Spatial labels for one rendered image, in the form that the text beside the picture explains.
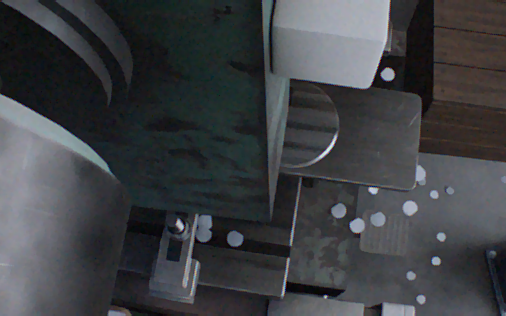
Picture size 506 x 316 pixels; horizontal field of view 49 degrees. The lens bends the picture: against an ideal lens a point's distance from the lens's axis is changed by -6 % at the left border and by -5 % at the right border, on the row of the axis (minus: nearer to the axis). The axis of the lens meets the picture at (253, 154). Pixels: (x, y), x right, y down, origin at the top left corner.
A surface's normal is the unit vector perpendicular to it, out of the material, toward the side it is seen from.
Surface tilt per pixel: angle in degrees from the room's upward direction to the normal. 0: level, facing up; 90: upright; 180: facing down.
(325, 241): 0
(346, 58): 90
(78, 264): 79
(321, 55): 90
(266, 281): 0
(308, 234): 0
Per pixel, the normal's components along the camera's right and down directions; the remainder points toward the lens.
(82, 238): 0.96, 0.08
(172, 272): -0.04, -0.32
